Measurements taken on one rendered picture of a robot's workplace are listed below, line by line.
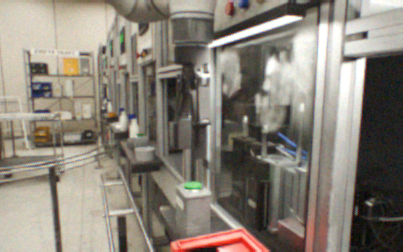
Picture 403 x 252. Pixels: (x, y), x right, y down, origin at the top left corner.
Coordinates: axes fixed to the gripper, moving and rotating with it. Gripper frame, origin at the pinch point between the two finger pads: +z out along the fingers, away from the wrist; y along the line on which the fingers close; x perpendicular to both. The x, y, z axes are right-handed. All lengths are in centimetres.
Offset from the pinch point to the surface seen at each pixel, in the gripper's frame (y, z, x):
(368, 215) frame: -23.4, 11.3, -27.2
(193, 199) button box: -5.2, 11.2, 1.4
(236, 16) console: -1.2, -26.7, -9.6
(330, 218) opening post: -29.8, 5.4, -10.0
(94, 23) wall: 709, -134, -18
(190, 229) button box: -5.4, 17.8, 2.1
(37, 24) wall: 711, -124, 105
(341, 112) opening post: -29.2, -9.8, -10.5
